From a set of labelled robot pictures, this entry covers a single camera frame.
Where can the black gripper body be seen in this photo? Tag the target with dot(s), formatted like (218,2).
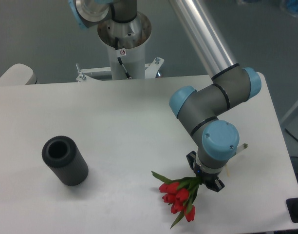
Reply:
(210,175)

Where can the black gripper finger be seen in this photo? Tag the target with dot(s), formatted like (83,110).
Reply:
(214,185)
(191,160)

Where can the red tulip bouquet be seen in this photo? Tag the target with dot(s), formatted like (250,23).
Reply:
(180,194)

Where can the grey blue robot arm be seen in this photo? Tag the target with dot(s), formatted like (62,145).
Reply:
(198,111)

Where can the black ribbed cylindrical vase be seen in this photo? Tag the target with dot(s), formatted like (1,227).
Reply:
(63,157)

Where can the black device at table edge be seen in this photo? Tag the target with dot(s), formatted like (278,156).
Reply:
(292,205)

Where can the white rounded chair part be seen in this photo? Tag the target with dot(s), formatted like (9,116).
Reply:
(18,74)

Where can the white pedestal base frame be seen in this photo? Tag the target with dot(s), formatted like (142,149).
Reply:
(151,70)

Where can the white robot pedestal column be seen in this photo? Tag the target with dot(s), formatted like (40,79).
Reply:
(126,42)

